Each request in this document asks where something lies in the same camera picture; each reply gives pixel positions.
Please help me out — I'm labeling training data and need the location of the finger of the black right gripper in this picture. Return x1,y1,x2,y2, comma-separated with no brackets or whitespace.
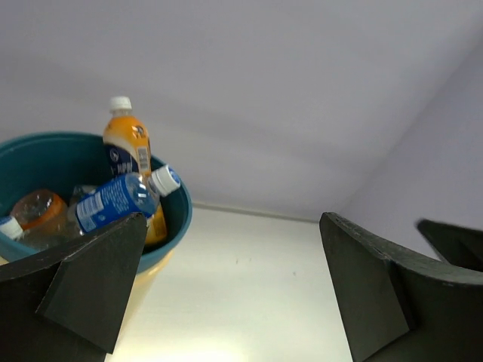
417,219,482,272

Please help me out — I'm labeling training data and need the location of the clear bottle white cap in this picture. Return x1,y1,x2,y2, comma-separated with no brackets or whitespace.
21,185,96,250

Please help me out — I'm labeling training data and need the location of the orange bottle dark label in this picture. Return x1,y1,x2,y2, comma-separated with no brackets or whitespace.
103,96,168,247

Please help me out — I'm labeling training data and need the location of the small blue label bottle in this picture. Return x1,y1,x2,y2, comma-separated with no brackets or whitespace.
68,165,181,235

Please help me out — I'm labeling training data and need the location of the large clear ribbed bottle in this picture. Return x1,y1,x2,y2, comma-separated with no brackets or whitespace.
0,216,24,240

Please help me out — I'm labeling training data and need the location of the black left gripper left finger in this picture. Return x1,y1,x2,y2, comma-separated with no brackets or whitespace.
1,214,146,361

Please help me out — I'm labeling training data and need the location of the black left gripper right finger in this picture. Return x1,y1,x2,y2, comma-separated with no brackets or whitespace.
319,212,482,361

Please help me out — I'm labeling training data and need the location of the orange label tea bottle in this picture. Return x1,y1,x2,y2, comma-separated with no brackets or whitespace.
10,189,67,230

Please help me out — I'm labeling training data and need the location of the teal and cream bin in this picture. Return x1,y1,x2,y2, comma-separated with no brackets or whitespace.
1,133,192,270

